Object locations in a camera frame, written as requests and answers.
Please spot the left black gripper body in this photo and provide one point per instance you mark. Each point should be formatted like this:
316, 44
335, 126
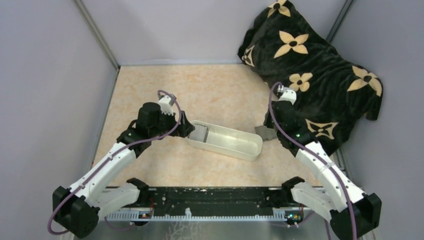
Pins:
166, 123

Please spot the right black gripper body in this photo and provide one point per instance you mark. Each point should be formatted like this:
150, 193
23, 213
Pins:
267, 121

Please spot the white plastic tray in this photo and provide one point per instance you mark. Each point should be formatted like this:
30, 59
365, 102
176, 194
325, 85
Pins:
230, 142

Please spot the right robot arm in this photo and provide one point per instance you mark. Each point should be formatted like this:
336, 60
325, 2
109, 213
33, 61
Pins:
350, 211

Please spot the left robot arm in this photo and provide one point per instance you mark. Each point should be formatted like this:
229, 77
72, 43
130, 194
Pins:
79, 207

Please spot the stack of white cards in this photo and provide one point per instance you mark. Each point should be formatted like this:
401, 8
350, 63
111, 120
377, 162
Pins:
200, 133

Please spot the black floral blanket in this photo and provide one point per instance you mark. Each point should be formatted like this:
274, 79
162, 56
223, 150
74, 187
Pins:
332, 93

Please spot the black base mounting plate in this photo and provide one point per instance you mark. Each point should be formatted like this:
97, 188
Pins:
215, 201

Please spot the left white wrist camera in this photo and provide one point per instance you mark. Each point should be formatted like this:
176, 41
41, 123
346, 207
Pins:
166, 105

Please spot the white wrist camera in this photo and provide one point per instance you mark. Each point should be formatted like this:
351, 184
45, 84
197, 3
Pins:
166, 105
286, 94

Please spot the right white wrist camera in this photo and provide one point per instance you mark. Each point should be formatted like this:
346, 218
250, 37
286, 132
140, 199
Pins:
286, 94

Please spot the aluminium frame rail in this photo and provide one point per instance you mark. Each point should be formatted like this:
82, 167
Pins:
140, 215

